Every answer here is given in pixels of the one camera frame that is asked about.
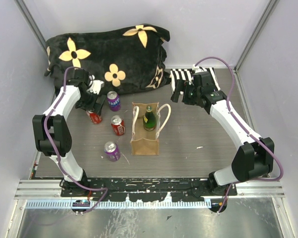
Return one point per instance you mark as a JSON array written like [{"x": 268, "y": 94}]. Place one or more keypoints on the left aluminium frame post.
[{"x": 31, "y": 22}]

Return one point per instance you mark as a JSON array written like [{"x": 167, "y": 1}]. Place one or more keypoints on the red cola can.
[
  {"x": 118, "y": 125},
  {"x": 94, "y": 117}
]

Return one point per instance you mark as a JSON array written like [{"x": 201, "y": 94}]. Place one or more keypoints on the black floral plush blanket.
[{"x": 128, "y": 60}]

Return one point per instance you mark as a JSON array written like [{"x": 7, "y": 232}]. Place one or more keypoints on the purple Fanta can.
[{"x": 113, "y": 101}]

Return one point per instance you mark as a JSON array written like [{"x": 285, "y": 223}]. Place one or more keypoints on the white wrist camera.
[
  {"x": 196, "y": 68},
  {"x": 95, "y": 86}
]

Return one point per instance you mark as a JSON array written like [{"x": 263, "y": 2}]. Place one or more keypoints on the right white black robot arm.
[{"x": 253, "y": 158}]

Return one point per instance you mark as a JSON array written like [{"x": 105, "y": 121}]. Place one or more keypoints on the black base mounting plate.
[{"x": 143, "y": 189}]

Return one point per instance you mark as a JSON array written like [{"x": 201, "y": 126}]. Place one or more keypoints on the slotted cable duct rail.
[{"x": 84, "y": 204}]

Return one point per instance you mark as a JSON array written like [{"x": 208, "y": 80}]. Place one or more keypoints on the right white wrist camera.
[{"x": 196, "y": 68}]

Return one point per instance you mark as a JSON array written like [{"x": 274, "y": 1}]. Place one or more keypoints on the right aluminium frame post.
[{"x": 269, "y": 9}]

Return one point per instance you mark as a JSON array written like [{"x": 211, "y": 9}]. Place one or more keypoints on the brown canvas tote bag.
[{"x": 145, "y": 142}]

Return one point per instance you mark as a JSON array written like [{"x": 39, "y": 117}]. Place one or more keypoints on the aluminium frame post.
[
  {"x": 269, "y": 9},
  {"x": 31, "y": 22}
]

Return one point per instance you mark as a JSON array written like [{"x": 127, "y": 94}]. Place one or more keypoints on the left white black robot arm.
[{"x": 51, "y": 133}]

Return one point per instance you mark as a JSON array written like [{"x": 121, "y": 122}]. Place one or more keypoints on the purple soda can front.
[{"x": 112, "y": 151}]

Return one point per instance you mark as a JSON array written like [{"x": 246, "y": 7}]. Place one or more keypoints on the black white striped cloth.
[{"x": 186, "y": 74}]

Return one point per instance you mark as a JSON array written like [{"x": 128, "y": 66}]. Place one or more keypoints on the green glass bottle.
[{"x": 149, "y": 119}]

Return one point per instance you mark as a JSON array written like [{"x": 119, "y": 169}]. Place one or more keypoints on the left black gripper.
[{"x": 96, "y": 107}]

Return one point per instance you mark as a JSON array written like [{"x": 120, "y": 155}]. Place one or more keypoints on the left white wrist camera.
[{"x": 95, "y": 86}]

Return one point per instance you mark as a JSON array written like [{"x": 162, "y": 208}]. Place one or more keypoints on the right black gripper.
[{"x": 180, "y": 87}]

